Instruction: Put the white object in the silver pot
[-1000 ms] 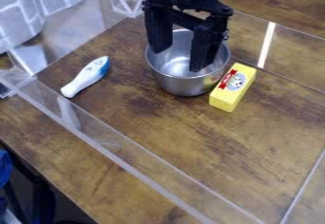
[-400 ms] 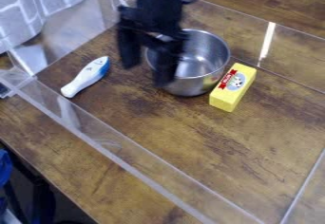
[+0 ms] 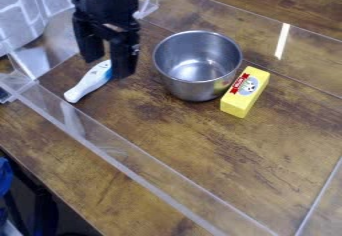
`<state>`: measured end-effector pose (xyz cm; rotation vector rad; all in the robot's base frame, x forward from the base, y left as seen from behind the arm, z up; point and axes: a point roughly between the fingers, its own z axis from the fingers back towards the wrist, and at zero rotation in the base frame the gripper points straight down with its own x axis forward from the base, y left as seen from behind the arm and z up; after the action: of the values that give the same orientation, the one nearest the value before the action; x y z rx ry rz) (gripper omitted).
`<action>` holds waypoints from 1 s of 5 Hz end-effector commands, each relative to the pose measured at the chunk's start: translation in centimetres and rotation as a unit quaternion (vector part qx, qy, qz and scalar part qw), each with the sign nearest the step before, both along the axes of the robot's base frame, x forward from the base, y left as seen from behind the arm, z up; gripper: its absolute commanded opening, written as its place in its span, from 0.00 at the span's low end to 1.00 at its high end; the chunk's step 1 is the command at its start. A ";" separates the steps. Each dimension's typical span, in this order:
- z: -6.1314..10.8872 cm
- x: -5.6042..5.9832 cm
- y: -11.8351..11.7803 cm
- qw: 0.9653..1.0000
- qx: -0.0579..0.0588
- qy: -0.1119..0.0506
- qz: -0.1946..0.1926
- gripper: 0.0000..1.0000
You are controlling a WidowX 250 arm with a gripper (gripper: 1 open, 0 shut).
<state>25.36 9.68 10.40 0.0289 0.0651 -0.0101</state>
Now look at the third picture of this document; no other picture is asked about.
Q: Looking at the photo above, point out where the blue object at edge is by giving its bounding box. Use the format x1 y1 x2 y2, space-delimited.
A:
0 157 13 229

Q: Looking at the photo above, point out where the white and blue toy fish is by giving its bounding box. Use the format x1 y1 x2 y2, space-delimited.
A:
64 60 112 103

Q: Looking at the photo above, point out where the silver metal pot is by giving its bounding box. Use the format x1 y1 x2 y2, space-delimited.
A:
152 30 243 102

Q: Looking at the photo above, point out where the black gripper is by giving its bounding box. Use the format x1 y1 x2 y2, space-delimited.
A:
72 0 140 79

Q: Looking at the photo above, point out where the clear acrylic barrier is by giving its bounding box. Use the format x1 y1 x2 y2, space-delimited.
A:
0 0 342 236

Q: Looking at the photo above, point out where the yellow butter block toy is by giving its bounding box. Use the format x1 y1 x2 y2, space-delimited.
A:
219 66 270 118

